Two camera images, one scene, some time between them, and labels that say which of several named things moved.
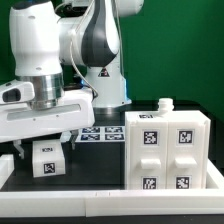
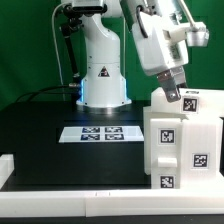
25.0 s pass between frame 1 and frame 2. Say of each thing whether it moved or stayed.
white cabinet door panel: moved
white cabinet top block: moved
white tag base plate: stayed
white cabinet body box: moved
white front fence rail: stayed
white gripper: moved
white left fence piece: stayed
